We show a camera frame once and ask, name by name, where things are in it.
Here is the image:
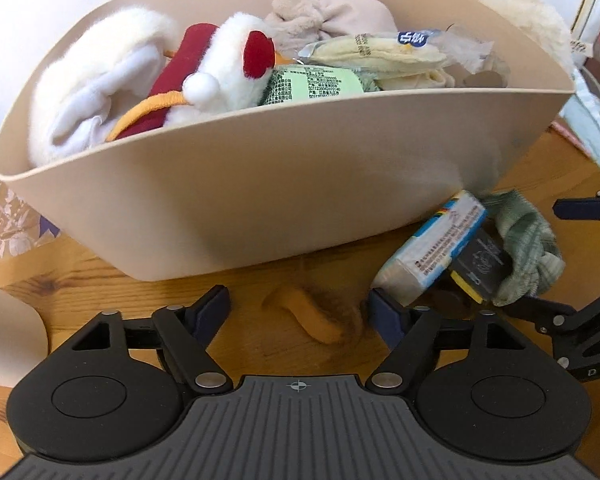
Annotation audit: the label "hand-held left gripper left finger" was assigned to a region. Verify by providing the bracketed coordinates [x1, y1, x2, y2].
[70, 285, 233, 394]

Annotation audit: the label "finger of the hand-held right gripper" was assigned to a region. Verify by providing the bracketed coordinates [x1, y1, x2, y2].
[552, 175, 600, 222]
[500, 280, 600, 334]

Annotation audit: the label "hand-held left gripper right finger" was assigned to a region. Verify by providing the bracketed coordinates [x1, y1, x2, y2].
[367, 287, 528, 391]

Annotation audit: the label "green plaid scrunchie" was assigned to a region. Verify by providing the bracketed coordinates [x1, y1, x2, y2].
[480, 189, 566, 307]

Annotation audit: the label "beige plastic bin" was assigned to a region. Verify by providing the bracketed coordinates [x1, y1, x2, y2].
[0, 0, 577, 282]

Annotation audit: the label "red white plush toy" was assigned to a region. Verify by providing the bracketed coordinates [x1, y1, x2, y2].
[115, 12, 281, 137]

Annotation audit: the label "green wipes packet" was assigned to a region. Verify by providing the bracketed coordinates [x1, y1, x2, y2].
[259, 64, 381, 109]

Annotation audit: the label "white plush cloth orange cord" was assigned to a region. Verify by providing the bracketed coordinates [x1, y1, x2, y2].
[29, 6, 192, 169]

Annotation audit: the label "beige fuzzy cloth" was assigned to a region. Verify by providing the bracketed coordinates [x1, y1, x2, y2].
[264, 0, 399, 57]

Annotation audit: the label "black yellow packet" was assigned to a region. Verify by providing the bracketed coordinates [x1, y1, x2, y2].
[447, 227, 516, 306]

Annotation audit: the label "blue tissue packet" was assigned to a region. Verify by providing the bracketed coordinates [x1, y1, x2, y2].
[372, 190, 490, 306]

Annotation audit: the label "white fluffy plush toy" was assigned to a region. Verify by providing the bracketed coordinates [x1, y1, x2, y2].
[480, 0, 576, 69]

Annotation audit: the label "floral patterned mat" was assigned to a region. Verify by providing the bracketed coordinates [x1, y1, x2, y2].
[0, 180, 64, 274]

